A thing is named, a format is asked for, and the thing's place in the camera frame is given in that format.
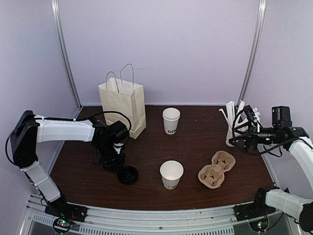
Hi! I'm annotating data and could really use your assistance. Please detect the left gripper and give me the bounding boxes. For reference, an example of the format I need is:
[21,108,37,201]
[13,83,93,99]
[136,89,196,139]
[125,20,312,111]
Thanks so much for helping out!
[95,141,126,174]

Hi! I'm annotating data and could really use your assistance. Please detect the white paper cup stack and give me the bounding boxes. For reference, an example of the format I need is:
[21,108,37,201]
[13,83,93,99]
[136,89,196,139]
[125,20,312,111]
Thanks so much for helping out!
[162,107,180,135]

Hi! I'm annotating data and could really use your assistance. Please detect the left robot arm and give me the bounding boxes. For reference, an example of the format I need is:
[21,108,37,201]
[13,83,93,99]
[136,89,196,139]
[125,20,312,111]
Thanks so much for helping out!
[5,110,132,217]

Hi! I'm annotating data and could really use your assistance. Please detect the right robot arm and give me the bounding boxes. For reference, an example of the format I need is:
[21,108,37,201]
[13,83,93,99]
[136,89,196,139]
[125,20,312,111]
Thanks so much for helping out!
[231,105,313,234]

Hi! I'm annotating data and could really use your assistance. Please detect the cup holding stirrers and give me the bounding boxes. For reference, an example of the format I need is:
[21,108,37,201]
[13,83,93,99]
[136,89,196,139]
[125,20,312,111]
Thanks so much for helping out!
[225,128,234,147]

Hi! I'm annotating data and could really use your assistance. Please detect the black cup lid stack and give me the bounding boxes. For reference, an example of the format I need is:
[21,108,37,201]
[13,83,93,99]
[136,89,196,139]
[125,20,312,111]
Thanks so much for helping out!
[117,165,138,185]

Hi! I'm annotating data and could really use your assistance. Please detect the white wrapped stirrers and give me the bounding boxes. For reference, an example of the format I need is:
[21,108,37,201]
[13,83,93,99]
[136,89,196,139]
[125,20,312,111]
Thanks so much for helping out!
[219,100,248,129]

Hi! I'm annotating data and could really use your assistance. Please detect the cardboard cup carrier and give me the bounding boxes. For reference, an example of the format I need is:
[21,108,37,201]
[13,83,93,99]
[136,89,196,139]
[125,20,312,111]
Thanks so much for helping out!
[198,151,236,189]

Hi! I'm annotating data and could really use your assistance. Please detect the white paper bag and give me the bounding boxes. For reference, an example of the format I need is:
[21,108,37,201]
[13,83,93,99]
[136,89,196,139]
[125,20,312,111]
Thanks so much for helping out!
[98,63,146,139]

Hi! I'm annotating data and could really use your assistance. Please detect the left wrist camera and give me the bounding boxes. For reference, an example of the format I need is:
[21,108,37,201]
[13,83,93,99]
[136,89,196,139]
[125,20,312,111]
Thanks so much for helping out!
[113,143,124,154]

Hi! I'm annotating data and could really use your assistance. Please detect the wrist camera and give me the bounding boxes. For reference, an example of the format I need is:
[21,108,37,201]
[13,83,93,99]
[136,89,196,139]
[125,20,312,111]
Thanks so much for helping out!
[113,143,124,154]
[243,105,255,123]

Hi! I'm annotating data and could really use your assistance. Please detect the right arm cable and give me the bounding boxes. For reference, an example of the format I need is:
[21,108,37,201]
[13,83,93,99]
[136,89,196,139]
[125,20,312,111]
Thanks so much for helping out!
[229,107,282,157]

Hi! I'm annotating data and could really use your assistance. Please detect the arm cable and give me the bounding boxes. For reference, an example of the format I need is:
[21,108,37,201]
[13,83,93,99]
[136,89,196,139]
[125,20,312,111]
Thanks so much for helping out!
[229,107,282,157]
[4,111,133,169]

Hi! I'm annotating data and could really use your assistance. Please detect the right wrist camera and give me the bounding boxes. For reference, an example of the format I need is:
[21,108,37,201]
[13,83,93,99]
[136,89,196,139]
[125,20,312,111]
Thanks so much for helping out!
[243,105,255,123]

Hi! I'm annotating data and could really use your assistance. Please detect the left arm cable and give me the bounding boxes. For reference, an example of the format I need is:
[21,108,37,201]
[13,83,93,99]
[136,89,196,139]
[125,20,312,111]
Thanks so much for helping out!
[4,111,133,169]

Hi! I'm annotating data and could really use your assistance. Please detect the right aluminium frame post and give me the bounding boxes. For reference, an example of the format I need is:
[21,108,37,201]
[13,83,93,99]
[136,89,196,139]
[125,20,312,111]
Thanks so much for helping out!
[237,0,267,104]

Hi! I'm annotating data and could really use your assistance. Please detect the aluminium frame post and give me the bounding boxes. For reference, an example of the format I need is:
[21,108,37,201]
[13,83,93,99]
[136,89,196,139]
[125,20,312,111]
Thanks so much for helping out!
[51,0,82,109]
[237,0,267,104]

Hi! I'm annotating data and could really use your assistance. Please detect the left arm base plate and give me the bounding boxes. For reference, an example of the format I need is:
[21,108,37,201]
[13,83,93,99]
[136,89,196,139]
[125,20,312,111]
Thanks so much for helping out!
[45,204,88,234]

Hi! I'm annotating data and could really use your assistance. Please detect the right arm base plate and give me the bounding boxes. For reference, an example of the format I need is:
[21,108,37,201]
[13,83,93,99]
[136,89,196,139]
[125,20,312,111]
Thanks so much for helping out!
[233,202,276,234]

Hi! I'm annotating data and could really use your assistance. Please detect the front aluminium rail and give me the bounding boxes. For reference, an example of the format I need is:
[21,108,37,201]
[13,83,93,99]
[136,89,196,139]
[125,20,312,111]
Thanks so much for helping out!
[21,193,301,235]

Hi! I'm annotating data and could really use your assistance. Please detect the left aluminium frame post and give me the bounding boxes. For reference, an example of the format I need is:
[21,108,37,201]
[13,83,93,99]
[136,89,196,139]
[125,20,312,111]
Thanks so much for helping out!
[51,0,82,109]

